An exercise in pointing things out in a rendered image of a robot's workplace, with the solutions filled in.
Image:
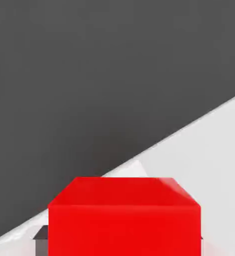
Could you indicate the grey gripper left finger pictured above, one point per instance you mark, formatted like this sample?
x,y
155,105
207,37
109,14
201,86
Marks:
x,y
42,243

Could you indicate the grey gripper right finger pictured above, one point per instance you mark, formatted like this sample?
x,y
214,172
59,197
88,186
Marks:
x,y
202,247

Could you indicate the small red cube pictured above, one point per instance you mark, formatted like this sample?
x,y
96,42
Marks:
x,y
124,224

